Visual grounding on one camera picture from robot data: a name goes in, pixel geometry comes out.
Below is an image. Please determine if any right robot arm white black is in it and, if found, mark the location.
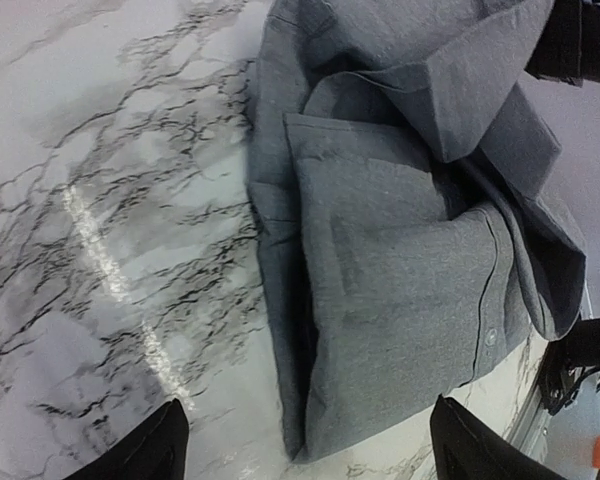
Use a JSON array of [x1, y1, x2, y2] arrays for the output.
[[527, 1, 600, 415]]

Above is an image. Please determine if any grey long sleeve shirt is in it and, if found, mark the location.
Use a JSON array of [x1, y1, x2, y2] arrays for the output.
[[248, 1, 586, 463]]

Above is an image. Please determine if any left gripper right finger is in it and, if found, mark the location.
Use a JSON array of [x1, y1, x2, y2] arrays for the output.
[[430, 396, 560, 480]]

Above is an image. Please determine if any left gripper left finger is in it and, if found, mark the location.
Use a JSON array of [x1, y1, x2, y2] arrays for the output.
[[69, 399, 189, 480]]

